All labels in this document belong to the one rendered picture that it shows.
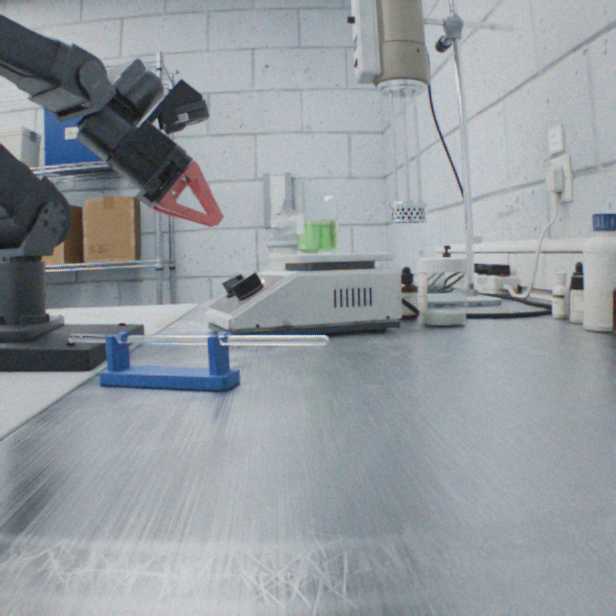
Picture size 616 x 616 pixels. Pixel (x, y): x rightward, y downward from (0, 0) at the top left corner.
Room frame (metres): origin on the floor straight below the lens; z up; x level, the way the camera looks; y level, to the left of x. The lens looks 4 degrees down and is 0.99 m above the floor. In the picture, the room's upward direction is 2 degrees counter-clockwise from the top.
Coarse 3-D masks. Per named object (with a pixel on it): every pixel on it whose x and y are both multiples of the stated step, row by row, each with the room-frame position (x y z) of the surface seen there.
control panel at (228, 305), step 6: (264, 276) 0.78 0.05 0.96; (270, 276) 0.76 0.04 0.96; (276, 276) 0.74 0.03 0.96; (282, 276) 0.72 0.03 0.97; (264, 282) 0.75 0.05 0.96; (270, 282) 0.73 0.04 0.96; (276, 282) 0.71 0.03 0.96; (264, 288) 0.72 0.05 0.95; (258, 294) 0.70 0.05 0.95; (222, 300) 0.78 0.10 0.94; (228, 300) 0.76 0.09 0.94; (234, 300) 0.74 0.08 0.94; (246, 300) 0.71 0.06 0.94; (210, 306) 0.79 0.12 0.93; (216, 306) 0.77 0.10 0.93; (222, 306) 0.75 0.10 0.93; (228, 306) 0.73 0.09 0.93; (234, 306) 0.71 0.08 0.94; (240, 306) 0.70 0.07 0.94; (228, 312) 0.70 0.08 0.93
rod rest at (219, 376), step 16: (112, 336) 0.46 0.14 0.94; (112, 352) 0.46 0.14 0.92; (128, 352) 0.48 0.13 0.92; (208, 352) 0.44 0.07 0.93; (224, 352) 0.45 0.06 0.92; (112, 368) 0.46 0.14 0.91; (128, 368) 0.47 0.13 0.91; (144, 368) 0.47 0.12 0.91; (160, 368) 0.47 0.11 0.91; (176, 368) 0.47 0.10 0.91; (192, 368) 0.47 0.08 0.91; (208, 368) 0.47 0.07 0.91; (224, 368) 0.45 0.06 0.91; (112, 384) 0.45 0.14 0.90; (128, 384) 0.45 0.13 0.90; (144, 384) 0.45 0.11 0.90; (160, 384) 0.44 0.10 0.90; (176, 384) 0.44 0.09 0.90; (192, 384) 0.44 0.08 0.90; (208, 384) 0.44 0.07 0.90; (224, 384) 0.43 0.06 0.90
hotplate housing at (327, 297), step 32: (288, 288) 0.71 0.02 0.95; (320, 288) 0.72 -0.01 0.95; (352, 288) 0.73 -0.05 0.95; (384, 288) 0.75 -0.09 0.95; (224, 320) 0.71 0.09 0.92; (256, 320) 0.70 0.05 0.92; (288, 320) 0.71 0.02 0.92; (320, 320) 0.72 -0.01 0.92; (352, 320) 0.73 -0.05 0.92; (384, 320) 0.75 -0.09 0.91
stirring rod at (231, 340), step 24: (72, 336) 0.48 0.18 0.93; (96, 336) 0.47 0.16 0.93; (120, 336) 0.47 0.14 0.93; (144, 336) 0.46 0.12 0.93; (168, 336) 0.46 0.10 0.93; (192, 336) 0.45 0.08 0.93; (240, 336) 0.45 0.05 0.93; (264, 336) 0.44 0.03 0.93; (288, 336) 0.44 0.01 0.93; (312, 336) 0.44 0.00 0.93
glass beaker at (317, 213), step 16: (304, 192) 0.76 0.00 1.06; (320, 192) 0.75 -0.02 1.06; (304, 208) 0.76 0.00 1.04; (320, 208) 0.76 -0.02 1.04; (336, 208) 0.77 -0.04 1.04; (304, 224) 0.76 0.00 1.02; (320, 224) 0.76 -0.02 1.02; (336, 224) 0.77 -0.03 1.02; (304, 240) 0.76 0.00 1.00; (320, 240) 0.76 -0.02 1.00; (336, 240) 0.77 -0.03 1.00
